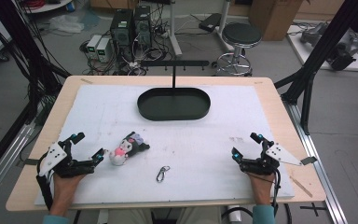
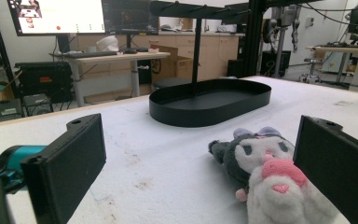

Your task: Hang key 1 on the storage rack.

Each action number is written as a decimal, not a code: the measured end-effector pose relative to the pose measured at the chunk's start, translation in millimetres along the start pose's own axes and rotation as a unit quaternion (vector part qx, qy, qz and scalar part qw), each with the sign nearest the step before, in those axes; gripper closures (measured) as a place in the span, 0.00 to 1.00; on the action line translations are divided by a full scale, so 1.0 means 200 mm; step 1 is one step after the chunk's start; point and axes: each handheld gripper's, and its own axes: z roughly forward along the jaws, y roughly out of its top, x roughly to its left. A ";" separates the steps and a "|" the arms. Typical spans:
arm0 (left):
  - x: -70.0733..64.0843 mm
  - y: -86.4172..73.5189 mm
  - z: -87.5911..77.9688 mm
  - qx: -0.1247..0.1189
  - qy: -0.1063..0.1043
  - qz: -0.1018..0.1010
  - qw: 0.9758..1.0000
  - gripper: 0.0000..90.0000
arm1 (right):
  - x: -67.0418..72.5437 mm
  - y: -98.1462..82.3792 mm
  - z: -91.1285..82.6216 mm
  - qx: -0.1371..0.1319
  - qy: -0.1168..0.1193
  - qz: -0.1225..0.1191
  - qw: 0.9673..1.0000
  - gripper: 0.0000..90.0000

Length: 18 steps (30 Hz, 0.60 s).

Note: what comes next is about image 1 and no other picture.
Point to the black round stool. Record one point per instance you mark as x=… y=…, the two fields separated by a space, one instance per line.
x=241 y=34

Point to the white power supply unit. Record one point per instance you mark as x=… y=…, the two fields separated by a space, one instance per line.
x=93 y=46
x=103 y=49

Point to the large black computer tower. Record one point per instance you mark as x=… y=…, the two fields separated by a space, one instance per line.
x=121 y=31

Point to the grey machine parts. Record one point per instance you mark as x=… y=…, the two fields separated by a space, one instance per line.
x=345 y=49

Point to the aluminium rail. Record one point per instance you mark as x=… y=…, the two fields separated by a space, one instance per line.
x=317 y=174
x=6 y=161

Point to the white floor board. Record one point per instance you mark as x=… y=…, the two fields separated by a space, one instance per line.
x=307 y=53

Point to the person's left hand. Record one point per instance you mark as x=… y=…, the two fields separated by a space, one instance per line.
x=64 y=186

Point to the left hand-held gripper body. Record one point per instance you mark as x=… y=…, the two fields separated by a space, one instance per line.
x=74 y=168

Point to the white desk frame leg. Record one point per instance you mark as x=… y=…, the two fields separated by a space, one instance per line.
x=173 y=31
x=224 y=15

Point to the black hook rack with tray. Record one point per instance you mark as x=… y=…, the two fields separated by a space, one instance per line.
x=174 y=109

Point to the cardboard box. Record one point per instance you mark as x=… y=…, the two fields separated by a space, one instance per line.
x=273 y=18

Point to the white cylinder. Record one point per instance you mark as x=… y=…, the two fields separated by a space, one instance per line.
x=234 y=214

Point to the silver carabiner clip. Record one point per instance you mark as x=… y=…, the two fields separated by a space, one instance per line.
x=164 y=170

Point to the slim black computer tower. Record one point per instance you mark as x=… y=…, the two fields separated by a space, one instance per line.
x=143 y=28

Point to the thin wooden stick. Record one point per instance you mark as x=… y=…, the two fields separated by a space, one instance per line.
x=301 y=186

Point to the person's right hand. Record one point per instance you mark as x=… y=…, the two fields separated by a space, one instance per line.
x=261 y=186

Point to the black flat case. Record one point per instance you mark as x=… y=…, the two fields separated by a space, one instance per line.
x=210 y=22

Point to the wooden table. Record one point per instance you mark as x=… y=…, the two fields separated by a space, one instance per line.
x=275 y=109

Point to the white foam mat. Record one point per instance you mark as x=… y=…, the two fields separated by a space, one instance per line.
x=199 y=140

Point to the black tape piece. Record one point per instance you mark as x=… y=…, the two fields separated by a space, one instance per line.
x=309 y=160
x=31 y=161

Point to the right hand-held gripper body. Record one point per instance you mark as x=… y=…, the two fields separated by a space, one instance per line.
x=261 y=166

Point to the round white table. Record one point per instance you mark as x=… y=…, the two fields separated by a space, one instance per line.
x=49 y=6

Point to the clear plastic bag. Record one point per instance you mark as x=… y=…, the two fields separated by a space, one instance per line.
x=65 y=24

